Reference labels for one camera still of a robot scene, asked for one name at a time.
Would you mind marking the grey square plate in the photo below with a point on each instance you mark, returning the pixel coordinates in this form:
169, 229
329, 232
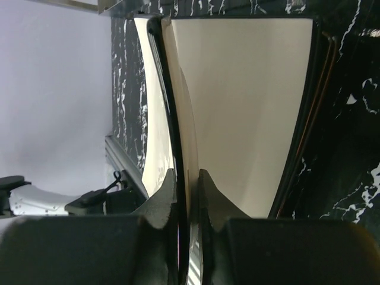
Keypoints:
247, 80

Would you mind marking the cream square plate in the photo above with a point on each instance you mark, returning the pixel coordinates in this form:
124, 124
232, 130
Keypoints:
171, 139

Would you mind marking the steel two-tier dish rack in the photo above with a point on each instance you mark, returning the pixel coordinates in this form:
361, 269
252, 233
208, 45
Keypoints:
114, 9

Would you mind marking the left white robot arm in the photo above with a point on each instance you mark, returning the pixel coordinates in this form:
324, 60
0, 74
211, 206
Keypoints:
22, 198

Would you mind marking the black marble pattern mat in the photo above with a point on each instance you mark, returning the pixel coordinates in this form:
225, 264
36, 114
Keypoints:
346, 183

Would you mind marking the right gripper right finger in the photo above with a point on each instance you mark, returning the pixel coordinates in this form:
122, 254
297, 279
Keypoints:
237, 249

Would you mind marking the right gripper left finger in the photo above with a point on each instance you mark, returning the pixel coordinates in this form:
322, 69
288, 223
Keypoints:
137, 248

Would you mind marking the floral square plate dark rim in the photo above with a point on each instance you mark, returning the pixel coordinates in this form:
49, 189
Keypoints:
314, 157

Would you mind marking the aluminium mounting rail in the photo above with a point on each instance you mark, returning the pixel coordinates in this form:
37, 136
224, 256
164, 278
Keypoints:
121, 161

